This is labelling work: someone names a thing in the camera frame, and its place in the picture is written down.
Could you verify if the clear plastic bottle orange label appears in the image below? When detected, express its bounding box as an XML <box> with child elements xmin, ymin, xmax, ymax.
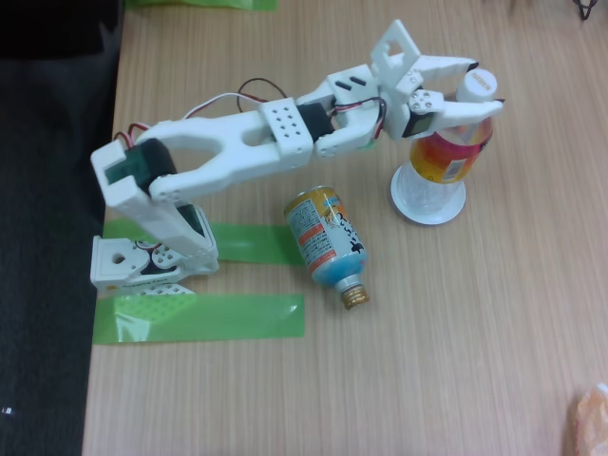
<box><xmin>391</xmin><ymin>68</ymin><xmax>500</xmax><ymax>219</ymax></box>

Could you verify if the yellow blue aluminium bottle can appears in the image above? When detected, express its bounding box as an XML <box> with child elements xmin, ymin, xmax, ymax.
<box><xmin>283</xmin><ymin>185</ymin><xmax>371</xmax><ymax>313</ymax></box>

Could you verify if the small white round plate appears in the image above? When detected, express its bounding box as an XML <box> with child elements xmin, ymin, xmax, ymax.
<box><xmin>389</xmin><ymin>163</ymin><xmax>466</xmax><ymax>227</ymax></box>

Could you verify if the long green tape strip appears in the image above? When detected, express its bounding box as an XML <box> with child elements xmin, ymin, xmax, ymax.
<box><xmin>92</xmin><ymin>293</ymin><xmax>306</xmax><ymax>346</ymax></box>

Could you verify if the orange plastic bag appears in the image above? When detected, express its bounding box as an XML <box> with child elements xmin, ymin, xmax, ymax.
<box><xmin>569</xmin><ymin>382</ymin><xmax>608</xmax><ymax>456</ymax></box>

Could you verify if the black cable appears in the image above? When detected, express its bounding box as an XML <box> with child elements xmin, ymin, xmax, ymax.
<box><xmin>572</xmin><ymin>0</ymin><xmax>600</xmax><ymax>23</ymax></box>

